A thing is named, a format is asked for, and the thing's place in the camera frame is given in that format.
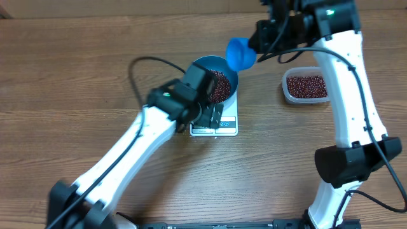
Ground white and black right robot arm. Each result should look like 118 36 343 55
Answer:
249 1 402 228

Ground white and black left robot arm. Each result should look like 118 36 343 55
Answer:
46 62 223 228

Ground clear plastic container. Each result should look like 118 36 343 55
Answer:
282 67 329 105

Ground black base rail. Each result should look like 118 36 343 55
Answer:
138 219 310 229

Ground blue plastic measuring scoop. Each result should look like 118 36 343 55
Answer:
226 38 257 72

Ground white digital kitchen scale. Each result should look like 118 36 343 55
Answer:
190 92 238 137

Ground red beans in bowl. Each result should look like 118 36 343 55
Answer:
209 70 231 104

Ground teal blue bowl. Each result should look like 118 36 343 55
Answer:
195 55 238 108

